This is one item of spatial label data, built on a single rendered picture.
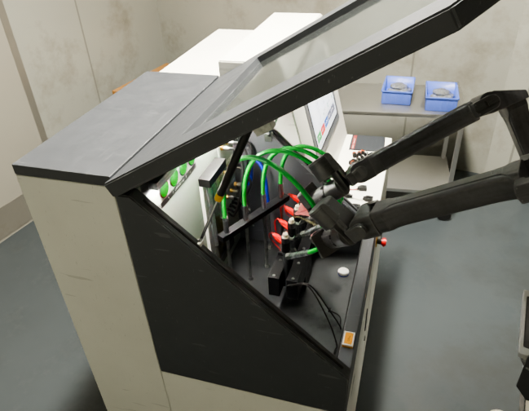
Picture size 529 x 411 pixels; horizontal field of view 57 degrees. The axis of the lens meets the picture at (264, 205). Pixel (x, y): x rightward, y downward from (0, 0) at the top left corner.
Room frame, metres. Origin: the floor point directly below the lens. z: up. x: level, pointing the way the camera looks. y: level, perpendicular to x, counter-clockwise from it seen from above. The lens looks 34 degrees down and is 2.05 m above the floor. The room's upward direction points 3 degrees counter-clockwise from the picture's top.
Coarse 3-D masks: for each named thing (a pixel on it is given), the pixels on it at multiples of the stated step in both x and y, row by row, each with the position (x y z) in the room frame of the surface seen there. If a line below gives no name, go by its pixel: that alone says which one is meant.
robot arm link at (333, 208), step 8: (320, 200) 0.97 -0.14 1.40; (328, 200) 0.93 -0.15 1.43; (336, 200) 0.94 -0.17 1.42; (312, 208) 0.96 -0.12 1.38; (320, 208) 0.92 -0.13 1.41; (328, 208) 0.91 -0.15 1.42; (336, 208) 0.92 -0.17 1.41; (344, 208) 0.93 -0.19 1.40; (312, 216) 0.93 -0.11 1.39; (320, 216) 0.92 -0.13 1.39; (328, 216) 0.91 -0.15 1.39; (336, 216) 0.91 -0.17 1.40; (344, 216) 0.91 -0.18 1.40; (352, 216) 0.92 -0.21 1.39; (320, 224) 0.92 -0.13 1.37; (328, 224) 0.91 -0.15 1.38; (344, 224) 0.89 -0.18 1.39; (360, 224) 0.85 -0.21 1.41; (344, 232) 0.87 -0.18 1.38; (352, 232) 0.86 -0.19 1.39; (360, 232) 0.85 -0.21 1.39; (352, 240) 0.86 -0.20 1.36
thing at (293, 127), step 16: (272, 16) 2.22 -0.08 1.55; (288, 16) 2.20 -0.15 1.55; (304, 16) 2.19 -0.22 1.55; (320, 16) 2.20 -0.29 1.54; (256, 32) 1.97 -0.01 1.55; (272, 32) 1.96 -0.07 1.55; (288, 32) 1.95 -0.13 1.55; (240, 48) 1.76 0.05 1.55; (256, 48) 1.75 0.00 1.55; (224, 64) 1.63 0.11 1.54; (336, 96) 2.14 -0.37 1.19; (304, 112) 1.66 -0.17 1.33; (288, 128) 1.56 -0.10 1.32; (304, 128) 1.62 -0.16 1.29; (336, 128) 2.02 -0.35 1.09; (336, 144) 1.96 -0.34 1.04; (336, 160) 1.90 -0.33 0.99; (384, 192) 1.86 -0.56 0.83; (368, 304) 1.49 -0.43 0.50; (368, 320) 1.62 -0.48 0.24
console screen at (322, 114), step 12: (324, 96) 1.95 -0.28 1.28; (312, 108) 1.75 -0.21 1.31; (324, 108) 1.91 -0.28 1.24; (336, 108) 2.08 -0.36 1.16; (312, 120) 1.71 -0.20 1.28; (324, 120) 1.87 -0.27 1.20; (336, 120) 2.04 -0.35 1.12; (312, 132) 1.68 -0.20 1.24; (324, 132) 1.82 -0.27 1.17; (324, 144) 1.79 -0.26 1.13
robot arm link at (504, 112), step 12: (480, 96) 1.20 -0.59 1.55; (504, 96) 1.19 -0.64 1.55; (516, 96) 1.19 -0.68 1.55; (528, 96) 1.18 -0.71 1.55; (504, 108) 1.20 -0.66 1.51; (516, 108) 1.18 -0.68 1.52; (528, 108) 1.18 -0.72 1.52; (504, 120) 1.21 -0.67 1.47; (516, 120) 1.17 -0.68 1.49; (528, 120) 1.17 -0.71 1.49; (516, 132) 1.16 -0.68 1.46; (528, 132) 1.15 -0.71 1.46; (516, 144) 1.16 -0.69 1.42; (528, 144) 1.13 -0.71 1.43
